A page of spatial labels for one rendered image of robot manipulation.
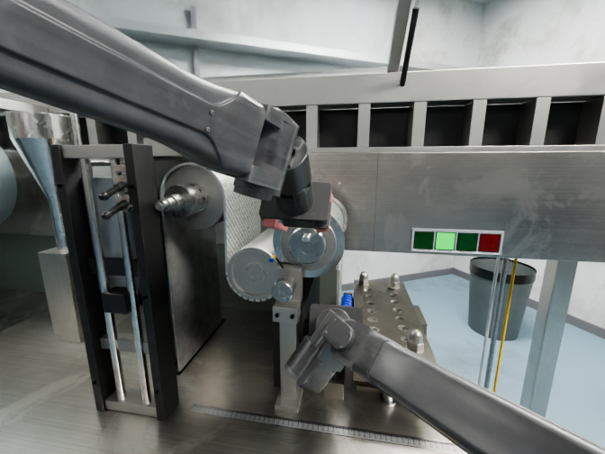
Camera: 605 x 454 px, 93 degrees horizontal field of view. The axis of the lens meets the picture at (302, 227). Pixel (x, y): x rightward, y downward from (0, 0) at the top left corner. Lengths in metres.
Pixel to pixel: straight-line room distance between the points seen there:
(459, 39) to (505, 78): 3.15
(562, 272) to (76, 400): 1.43
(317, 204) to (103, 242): 0.42
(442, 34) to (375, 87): 3.08
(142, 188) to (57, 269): 0.53
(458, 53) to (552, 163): 3.16
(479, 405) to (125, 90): 0.35
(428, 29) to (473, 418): 3.73
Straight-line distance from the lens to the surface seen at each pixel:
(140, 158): 0.57
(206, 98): 0.22
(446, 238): 0.95
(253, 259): 0.64
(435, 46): 3.89
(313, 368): 0.47
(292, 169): 0.33
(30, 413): 0.91
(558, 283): 1.32
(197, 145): 0.22
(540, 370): 1.46
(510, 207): 1.00
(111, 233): 0.66
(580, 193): 1.08
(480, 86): 0.97
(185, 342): 0.85
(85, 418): 0.84
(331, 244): 0.58
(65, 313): 1.10
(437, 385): 0.35
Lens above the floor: 1.41
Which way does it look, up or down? 12 degrees down
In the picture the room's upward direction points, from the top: straight up
